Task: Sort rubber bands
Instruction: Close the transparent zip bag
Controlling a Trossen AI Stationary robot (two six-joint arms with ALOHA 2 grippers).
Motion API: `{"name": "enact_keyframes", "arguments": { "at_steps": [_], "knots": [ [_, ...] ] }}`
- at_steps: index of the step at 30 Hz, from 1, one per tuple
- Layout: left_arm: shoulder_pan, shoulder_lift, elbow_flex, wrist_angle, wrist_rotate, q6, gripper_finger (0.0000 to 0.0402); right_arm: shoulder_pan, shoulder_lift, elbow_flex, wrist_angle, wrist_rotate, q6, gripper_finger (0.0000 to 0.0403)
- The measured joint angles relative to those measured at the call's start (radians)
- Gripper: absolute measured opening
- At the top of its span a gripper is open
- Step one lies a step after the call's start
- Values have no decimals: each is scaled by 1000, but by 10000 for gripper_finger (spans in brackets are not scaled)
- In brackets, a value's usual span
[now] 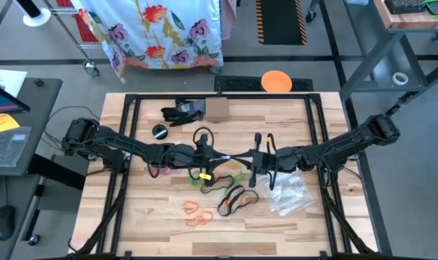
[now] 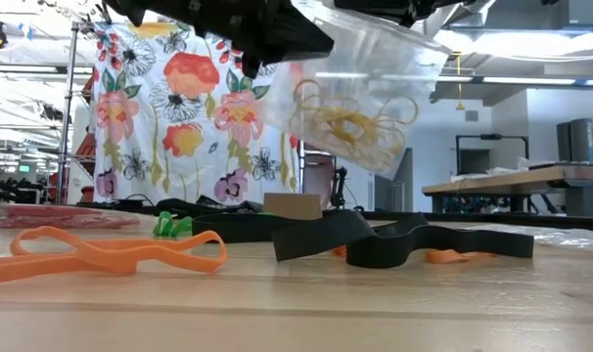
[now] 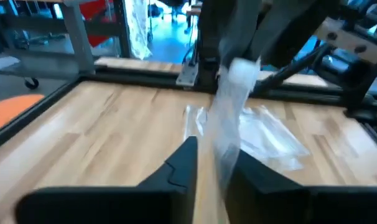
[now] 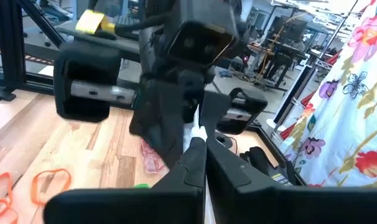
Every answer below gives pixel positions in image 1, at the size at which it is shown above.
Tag computer monitor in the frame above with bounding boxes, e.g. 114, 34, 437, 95
0, 77, 32, 116

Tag black computer mouse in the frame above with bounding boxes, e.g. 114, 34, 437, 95
0, 204, 17, 242

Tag floral fabric backdrop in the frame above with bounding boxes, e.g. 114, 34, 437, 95
45, 0, 223, 77

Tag brown cardboard box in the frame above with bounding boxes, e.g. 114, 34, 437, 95
205, 97, 230, 124

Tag black keyboard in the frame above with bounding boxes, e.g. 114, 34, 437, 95
384, 0, 428, 15

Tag hazard striped floor mat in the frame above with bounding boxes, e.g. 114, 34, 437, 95
257, 0, 309, 46

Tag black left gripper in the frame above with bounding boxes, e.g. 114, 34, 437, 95
168, 133, 242, 187

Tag wooden top workbench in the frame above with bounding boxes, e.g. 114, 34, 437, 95
340, 0, 438, 116

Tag grey plastic bag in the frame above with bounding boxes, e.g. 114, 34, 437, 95
0, 126, 33, 168

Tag dark grey desk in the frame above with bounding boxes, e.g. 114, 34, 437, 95
0, 77, 90, 247

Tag orange rubber band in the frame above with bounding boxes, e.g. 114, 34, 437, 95
185, 209, 215, 228
224, 194, 254, 207
183, 199, 200, 216

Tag white tape roll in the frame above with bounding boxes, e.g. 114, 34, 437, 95
392, 71, 410, 87

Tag floral print curtain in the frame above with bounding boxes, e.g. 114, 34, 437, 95
72, 0, 224, 85

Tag black work gloves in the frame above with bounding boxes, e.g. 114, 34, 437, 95
160, 99, 207, 127

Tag yellow sticky note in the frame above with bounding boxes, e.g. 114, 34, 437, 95
0, 113, 21, 134

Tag pale pink cloth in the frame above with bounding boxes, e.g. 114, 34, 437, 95
221, 0, 238, 40

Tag white round pedestal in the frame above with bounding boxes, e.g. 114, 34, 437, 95
15, 0, 53, 28

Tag grey cart leg with caster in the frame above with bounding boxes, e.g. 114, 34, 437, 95
305, 0, 322, 23

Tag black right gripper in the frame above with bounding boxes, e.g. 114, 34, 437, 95
229, 132, 307, 189

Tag orange bowl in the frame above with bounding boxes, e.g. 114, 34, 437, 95
261, 70, 293, 93

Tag wide black rubber band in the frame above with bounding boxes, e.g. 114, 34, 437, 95
217, 185, 246, 217
226, 185, 260, 215
200, 174, 236, 195

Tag white paper sheet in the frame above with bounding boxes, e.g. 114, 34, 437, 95
0, 67, 28, 98

